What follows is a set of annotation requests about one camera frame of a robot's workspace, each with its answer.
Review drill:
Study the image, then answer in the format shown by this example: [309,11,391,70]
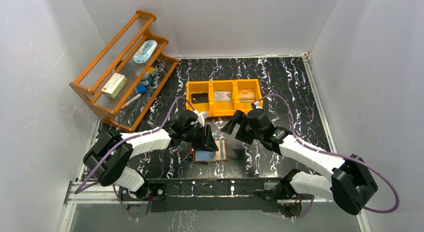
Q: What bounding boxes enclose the yellow middle bin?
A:
[210,80,236,117]

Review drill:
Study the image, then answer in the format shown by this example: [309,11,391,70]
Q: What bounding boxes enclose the blue white tape roll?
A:
[140,71,152,86]

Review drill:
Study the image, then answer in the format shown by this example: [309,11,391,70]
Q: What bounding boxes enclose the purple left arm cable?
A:
[73,96,200,221]

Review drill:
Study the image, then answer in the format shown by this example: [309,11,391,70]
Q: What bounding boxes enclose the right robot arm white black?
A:
[221,108,378,215]

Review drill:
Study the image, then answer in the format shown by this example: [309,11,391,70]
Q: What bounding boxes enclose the yellow left bin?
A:
[186,81,212,117]

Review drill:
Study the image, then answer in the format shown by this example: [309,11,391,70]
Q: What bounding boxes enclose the yellow bin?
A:
[235,79,262,113]
[186,81,212,117]
[210,80,236,117]

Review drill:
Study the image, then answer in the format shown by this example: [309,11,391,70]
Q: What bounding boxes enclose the tan card in bin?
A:
[238,89,256,102]

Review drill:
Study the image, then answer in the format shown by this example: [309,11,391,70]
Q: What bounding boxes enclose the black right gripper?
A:
[220,110,263,146]

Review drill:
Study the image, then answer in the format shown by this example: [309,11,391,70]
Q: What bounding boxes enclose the orange wooden shelf rack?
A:
[69,10,179,132]

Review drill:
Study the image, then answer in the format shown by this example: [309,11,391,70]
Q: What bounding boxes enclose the white marker pen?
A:
[121,93,142,109]

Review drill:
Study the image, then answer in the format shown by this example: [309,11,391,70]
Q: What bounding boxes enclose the white red box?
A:
[101,73,127,98]

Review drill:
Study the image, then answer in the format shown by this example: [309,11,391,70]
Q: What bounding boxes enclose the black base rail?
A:
[118,178,310,218]

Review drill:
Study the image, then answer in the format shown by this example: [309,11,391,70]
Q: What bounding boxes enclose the aluminium frame rail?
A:
[57,179,373,232]

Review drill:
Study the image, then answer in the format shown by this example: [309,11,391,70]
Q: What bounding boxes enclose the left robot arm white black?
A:
[83,110,219,200]

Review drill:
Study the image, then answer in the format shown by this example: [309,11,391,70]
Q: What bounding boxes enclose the blue small cube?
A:
[135,84,146,94]

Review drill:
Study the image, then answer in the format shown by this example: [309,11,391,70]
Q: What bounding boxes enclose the black card in bin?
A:
[190,93,209,104]

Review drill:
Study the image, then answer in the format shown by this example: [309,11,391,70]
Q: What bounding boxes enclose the grey card in bin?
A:
[213,91,232,102]

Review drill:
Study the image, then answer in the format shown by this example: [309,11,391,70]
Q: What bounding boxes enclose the yellow right bin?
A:
[235,79,262,113]

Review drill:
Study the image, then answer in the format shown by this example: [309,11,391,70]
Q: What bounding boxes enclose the orange leather card holder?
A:
[189,139,229,163]

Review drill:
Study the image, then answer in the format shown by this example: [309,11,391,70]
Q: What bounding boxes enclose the white blue oval case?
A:
[133,40,158,64]

